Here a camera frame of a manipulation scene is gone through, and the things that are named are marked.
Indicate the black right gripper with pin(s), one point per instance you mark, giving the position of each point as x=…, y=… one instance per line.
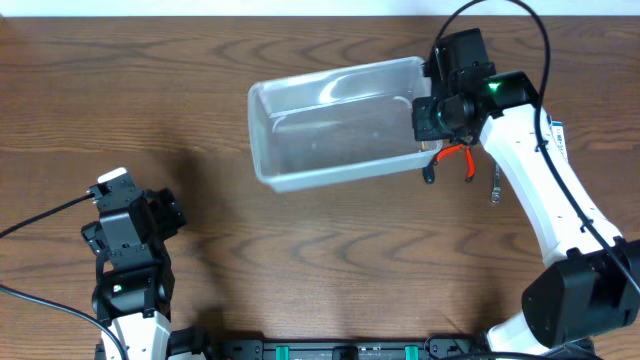
x=422, y=125

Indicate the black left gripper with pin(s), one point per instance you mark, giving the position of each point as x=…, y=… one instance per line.
x=166, y=213

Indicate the white blue cardboard box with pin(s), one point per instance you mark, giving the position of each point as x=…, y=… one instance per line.
x=557, y=130

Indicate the clear plastic container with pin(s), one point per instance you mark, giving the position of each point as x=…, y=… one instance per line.
x=337, y=126

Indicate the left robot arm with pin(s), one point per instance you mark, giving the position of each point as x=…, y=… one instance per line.
x=134, y=279

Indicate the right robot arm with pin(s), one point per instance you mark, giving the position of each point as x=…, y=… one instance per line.
x=590, y=282

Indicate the black yellow screwdriver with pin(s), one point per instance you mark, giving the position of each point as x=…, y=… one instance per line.
x=428, y=172

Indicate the orange handled pliers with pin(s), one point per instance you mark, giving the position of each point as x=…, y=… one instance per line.
x=448, y=151

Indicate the silver ring wrench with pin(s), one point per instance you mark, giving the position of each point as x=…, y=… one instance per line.
x=495, y=197

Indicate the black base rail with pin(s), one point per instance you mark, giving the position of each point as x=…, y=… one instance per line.
x=193, y=344

